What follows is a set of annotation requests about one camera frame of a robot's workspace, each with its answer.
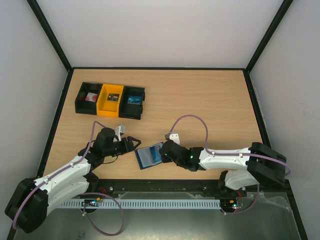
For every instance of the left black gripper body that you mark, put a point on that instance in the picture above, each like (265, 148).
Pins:
(120, 150)

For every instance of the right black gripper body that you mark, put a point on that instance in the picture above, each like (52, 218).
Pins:
(164, 151)

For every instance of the blue card holder wallet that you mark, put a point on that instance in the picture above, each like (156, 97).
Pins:
(144, 158)

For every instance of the blue white credit card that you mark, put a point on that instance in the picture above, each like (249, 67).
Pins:
(155, 153)

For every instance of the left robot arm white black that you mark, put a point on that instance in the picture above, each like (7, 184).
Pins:
(35, 198)

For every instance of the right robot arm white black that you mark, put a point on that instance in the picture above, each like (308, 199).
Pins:
(254, 165)

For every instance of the blue card in bin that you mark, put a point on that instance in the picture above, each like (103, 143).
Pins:
(134, 100)

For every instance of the black card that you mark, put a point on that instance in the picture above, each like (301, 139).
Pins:
(113, 97)

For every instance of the white red card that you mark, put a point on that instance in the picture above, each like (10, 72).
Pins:
(91, 97)

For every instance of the right black bin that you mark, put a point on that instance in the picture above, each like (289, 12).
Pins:
(131, 111)

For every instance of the black bin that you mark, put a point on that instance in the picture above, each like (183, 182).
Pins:
(131, 111)
(81, 105)

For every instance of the yellow middle bin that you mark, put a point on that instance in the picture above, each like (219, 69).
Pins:
(108, 102)

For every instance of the left black bin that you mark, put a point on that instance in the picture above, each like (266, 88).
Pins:
(81, 105)

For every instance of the grey metal sheet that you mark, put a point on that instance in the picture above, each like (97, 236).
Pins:
(259, 216)

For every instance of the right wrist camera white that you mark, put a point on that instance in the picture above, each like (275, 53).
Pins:
(173, 136)

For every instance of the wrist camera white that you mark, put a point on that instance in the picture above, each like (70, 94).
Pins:
(173, 136)
(119, 131)

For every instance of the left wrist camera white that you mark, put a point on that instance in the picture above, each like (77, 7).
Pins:
(119, 131)

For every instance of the black aluminium frame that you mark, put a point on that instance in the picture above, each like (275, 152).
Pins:
(38, 13)

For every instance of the light blue slotted cable duct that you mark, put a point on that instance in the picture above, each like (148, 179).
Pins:
(170, 204)

